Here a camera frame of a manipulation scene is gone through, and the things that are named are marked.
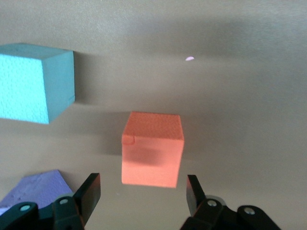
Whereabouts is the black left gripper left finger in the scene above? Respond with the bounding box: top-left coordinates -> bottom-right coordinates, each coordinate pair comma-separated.
0,172 -> 101,230

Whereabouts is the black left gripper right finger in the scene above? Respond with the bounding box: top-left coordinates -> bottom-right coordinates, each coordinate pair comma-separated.
179,174 -> 281,230

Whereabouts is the orange foam cube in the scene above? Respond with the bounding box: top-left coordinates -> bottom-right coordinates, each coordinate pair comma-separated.
121,111 -> 185,189

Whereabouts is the purple foam cube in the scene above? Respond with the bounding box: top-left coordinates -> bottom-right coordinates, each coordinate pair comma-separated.
0,169 -> 74,216

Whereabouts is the blue foam cube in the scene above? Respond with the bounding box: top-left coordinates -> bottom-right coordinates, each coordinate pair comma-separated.
0,43 -> 75,125

